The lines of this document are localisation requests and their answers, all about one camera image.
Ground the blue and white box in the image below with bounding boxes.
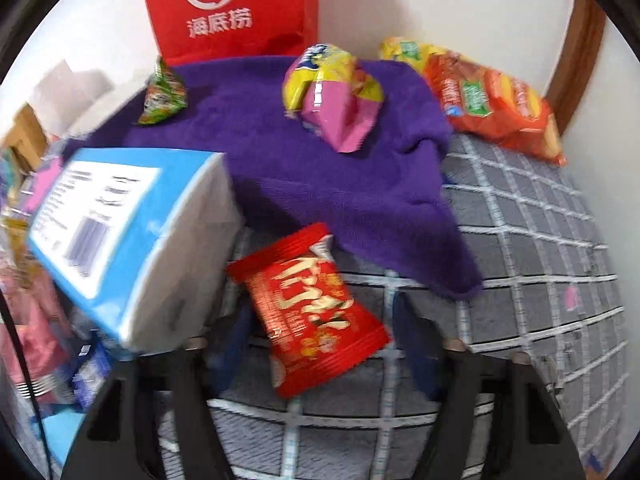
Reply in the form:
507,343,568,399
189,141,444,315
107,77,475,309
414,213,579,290
27,147,244,354

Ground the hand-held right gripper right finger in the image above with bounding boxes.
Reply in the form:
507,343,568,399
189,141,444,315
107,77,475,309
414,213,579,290
392,292,587,480

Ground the yellow and pink snack packet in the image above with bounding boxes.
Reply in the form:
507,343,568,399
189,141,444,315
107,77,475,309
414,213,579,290
282,44,386,154

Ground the red snack packet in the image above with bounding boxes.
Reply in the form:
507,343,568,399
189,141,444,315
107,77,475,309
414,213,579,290
226,222,392,400

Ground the orange chips bag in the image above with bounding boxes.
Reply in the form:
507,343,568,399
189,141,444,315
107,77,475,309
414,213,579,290
423,52,569,167

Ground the brown wooden door frame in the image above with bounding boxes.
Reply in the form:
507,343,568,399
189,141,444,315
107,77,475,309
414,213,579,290
544,0,607,137

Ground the green snack packet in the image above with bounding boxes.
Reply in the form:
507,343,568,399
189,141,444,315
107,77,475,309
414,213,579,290
137,55,190,126

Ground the red paper bag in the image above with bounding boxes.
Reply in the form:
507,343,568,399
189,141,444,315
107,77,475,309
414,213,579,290
138,0,321,67

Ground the purple towel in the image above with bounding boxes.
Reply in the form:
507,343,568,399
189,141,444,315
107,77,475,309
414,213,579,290
122,55,485,300

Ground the white paper bag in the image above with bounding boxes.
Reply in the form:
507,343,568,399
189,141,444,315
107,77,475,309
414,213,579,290
30,59,108,137

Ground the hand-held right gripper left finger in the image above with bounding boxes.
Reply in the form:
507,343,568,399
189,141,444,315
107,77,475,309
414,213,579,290
60,305,253,480

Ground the yellow chips bag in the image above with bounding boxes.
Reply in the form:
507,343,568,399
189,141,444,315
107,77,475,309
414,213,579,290
378,36,451,77

